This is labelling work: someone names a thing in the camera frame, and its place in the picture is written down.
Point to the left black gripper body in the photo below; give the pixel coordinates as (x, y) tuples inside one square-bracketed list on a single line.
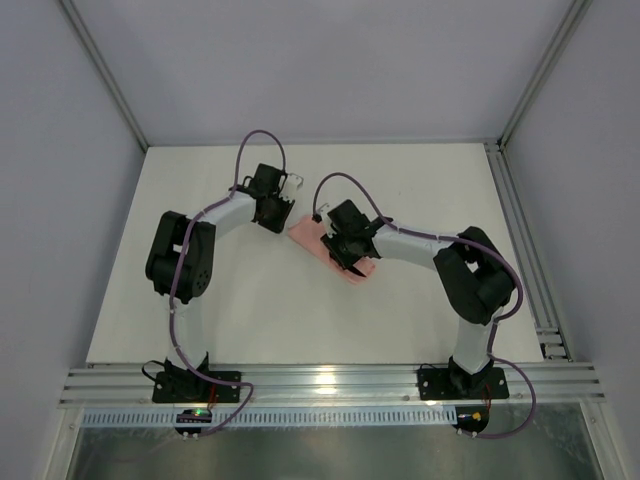
[(275, 214)]

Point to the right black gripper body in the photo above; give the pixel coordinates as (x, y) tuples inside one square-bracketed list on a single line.
[(341, 251)]

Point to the pink satin napkin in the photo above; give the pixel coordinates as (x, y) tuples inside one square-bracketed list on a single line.
[(307, 234)]

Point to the black knife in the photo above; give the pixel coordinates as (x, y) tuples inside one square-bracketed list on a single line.
[(354, 270)]

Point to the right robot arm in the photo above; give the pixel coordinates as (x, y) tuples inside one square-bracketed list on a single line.
[(477, 281)]

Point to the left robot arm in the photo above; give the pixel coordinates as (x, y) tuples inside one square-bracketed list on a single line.
[(181, 259)]

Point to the right controller board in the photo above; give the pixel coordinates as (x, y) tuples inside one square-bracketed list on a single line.
[(471, 421)]

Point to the controller board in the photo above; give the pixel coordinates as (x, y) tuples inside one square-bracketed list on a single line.
[(471, 421), (192, 422)]

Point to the left controller board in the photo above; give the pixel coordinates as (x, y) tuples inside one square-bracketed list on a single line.
[(192, 422)]

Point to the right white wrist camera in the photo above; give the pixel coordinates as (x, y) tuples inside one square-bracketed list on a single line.
[(321, 216)]

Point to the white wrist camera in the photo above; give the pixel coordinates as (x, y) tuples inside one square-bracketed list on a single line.
[(321, 216), (291, 186)]

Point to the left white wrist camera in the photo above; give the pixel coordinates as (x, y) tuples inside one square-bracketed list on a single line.
[(291, 186)]

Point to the aluminium front rail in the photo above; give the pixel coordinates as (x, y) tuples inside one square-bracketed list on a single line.
[(327, 385)]

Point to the aluminium rail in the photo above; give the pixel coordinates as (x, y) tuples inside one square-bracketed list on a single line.
[(554, 345), (327, 385)]

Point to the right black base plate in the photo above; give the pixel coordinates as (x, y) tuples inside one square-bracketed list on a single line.
[(454, 383)]

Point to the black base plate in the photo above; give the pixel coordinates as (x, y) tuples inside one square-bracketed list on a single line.
[(174, 384), (454, 383)]

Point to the grey slotted cable duct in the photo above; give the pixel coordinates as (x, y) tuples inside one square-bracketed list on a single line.
[(252, 417)]

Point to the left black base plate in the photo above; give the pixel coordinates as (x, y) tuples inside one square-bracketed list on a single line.
[(174, 384)]

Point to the left corner frame post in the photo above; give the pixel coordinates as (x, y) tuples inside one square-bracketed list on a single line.
[(76, 22)]

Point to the corner frame post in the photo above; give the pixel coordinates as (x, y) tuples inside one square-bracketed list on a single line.
[(558, 43), (76, 22)]

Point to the right side aluminium rail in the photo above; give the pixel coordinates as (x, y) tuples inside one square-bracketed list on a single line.
[(554, 345)]

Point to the right corner frame post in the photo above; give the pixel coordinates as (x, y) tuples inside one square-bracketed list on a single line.
[(558, 43)]

